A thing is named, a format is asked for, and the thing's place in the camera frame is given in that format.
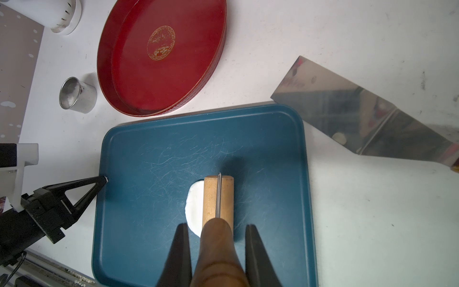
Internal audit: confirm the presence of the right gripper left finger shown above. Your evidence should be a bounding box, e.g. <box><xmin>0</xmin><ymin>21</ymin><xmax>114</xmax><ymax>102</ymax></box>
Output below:
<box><xmin>156</xmin><ymin>223</ymin><xmax>192</xmax><ymax>287</ymax></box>

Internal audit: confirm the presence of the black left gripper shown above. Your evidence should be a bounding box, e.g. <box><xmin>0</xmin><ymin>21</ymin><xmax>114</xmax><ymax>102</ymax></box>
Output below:
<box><xmin>21</xmin><ymin>175</ymin><xmax>108</xmax><ymax>243</ymax></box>

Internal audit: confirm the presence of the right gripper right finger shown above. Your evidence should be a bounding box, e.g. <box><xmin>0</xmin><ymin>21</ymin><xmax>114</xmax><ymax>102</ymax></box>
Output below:
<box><xmin>245</xmin><ymin>224</ymin><xmax>282</xmax><ymax>287</ymax></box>

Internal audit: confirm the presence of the wooden rolling pin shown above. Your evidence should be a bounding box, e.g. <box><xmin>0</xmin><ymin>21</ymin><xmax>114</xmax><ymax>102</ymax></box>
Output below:
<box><xmin>191</xmin><ymin>174</ymin><xmax>249</xmax><ymax>287</ymax></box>

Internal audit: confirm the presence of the white dough piece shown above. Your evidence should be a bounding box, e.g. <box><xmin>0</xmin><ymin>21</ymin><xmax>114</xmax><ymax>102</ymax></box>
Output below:
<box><xmin>185</xmin><ymin>180</ymin><xmax>204</xmax><ymax>237</ymax></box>

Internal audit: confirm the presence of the teal plastic tray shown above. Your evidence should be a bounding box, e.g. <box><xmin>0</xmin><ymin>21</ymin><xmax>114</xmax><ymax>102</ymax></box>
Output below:
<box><xmin>92</xmin><ymin>105</ymin><xmax>318</xmax><ymax>287</ymax></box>

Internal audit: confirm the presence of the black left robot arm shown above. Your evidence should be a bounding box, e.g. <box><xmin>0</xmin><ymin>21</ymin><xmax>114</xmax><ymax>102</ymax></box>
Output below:
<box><xmin>1</xmin><ymin>176</ymin><xmax>108</xmax><ymax>266</ymax></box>

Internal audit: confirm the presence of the small round metal cutter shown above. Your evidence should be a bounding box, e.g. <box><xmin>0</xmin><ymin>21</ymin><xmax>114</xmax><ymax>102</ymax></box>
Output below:
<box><xmin>59</xmin><ymin>77</ymin><xmax>97</xmax><ymax>114</ymax></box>

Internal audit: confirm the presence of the round red tray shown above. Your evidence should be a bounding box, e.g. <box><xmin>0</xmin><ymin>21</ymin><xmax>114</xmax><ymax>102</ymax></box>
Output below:
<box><xmin>97</xmin><ymin>0</ymin><xmax>227</xmax><ymax>117</ymax></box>

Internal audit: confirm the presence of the white cutlery holder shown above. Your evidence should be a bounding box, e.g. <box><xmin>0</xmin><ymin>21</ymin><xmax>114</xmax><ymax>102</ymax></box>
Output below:
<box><xmin>1</xmin><ymin>0</ymin><xmax>82</xmax><ymax>35</ymax></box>

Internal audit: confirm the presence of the metal spatula wooden handle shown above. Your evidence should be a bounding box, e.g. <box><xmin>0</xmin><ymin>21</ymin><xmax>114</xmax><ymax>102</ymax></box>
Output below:
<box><xmin>271</xmin><ymin>56</ymin><xmax>459</xmax><ymax>172</ymax></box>

